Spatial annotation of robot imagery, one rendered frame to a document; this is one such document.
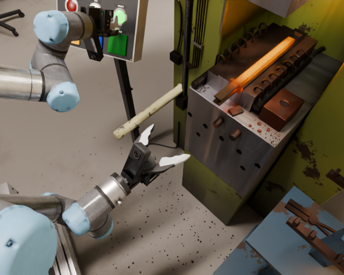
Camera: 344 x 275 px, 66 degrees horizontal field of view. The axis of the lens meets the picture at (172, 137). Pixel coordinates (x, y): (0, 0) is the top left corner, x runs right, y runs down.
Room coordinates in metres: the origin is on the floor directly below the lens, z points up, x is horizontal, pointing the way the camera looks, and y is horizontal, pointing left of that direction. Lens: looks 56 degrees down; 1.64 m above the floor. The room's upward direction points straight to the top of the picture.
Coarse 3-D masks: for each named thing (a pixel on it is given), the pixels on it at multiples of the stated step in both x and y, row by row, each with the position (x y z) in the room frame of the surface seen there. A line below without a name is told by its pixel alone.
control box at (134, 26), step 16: (64, 0) 0.98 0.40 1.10; (80, 0) 0.96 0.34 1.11; (96, 0) 0.94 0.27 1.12; (112, 0) 0.92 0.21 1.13; (128, 0) 0.91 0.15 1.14; (144, 0) 0.93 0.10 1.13; (128, 16) 0.88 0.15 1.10; (144, 16) 0.92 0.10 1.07; (128, 32) 0.86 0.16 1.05; (144, 32) 0.91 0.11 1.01; (80, 48) 0.88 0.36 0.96; (128, 48) 0.83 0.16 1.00
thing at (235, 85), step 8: (288, 40) 0.86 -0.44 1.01; (280, 48) 0.82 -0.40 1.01; (264, 56) 0.77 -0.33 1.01; (272, 56) 0.77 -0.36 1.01; (256, 64) 0.73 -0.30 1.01; (264, 64) 0.73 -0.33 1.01; (248, 72) 0.69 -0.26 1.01; (256, 72) 0.70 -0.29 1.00; (232, 80) 0.65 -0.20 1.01; (240, 80) 0.65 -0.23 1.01; (224, 88) 0.61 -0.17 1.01; (232, 88) 0.61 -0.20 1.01; (240, 88) 0.62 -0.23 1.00; (216, 96) 0.58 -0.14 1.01; (224, 96) 0.58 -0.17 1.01
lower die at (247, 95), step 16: (272, 32) 0.96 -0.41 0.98; (288, 32) 0.94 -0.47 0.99; (304, 32) 0.93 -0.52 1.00; (240, 48) 0.86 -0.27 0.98; (256, 48) 0.84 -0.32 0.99; (272, 48) 0.83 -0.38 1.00; (288, 48) 0.83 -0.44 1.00; (304, 48) 0.84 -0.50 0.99; (224, 64) 0.76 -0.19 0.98; (240, 64) 0.75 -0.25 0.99; (272, 64) 0.75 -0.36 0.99; (288, 64) 0.75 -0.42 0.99; (208, 80) 0.73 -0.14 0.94; (224, 80) 0.68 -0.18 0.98; (256, 80) 0.67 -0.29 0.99; (272, 80) 0.67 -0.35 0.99; (240, 96) 0.62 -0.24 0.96; (256, 96) 0.60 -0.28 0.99
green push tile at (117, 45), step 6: (114, 36) 0.86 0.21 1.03; (120, 36) 0.85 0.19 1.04; (126, 36) 0.85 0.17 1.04; (108, 42) 0.85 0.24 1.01; (114, 42) 0.85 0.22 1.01; (120, 42) 0.84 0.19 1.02; (126, 42) 0.84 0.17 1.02; (108, 48) 0.84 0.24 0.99; (114, 48) 0.84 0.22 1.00; (120, 48) 0.83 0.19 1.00; (126, 48) 0.83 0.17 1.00; (120, 54) 0.82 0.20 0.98
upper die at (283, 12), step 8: (248, 0) 0.67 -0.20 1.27; (256, 0) 0.65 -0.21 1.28; (264, 0) 0.64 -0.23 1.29; (272, 0) 0.62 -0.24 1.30; (280, 0) 0.61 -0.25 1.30; (288, 0) 0.59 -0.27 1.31; (296, 0) 0.61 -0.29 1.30; (304, 0) 0.64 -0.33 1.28; (264, 8) 0.63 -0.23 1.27; (272, 8) 0.62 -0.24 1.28; (280, 8) 0.60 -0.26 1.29; (288, 8) 0.59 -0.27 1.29; (296, 8) 0.62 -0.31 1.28
